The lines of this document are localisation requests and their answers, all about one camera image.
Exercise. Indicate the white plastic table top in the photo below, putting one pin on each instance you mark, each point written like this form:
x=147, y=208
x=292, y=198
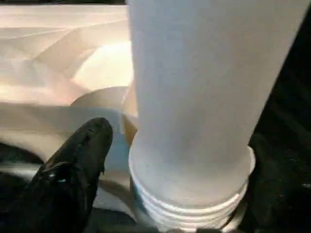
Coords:
x=48, y=60

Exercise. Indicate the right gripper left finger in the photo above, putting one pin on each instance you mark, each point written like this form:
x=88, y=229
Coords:
x=60, y=182

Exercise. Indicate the white plastic table leg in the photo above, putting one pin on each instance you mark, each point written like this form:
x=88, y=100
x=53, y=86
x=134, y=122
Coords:
x=194, y=72

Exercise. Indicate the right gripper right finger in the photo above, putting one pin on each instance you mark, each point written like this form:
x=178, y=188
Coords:
x=279, y=194

